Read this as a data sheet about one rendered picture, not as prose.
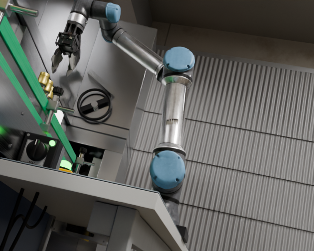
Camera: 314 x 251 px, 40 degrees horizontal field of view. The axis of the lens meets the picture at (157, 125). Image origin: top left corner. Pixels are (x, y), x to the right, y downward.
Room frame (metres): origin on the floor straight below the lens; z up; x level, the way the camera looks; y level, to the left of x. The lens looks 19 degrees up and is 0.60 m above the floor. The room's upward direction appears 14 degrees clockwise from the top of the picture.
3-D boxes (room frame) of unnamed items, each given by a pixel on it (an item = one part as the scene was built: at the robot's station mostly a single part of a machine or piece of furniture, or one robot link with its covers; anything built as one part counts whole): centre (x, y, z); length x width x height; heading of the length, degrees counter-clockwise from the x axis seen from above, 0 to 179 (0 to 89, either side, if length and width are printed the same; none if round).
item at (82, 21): (1.55, 0.42, 1.47); 0.08 x 0.08 x 0.05
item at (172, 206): (1.60, -0.09, 0.83); 0.15 x 0.15 x 0.10
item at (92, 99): (2.52, 0.40, 1.49); 0.21 x 0.05 x 0.21; 88
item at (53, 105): (1.10, 0.26, 0.94); 0.07 x 0.04 x 0.13; 88
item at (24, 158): (0.98, 0.24, 0.79); 0.08 x 0.08 x 0.08; 88
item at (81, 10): (1.55, 0.42, 1.55); 0.09 x 0.08 x 0.11; 83
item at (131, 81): (2.89, 0.33, 1.69); 0.70 x 0.37 x 0.89; 178
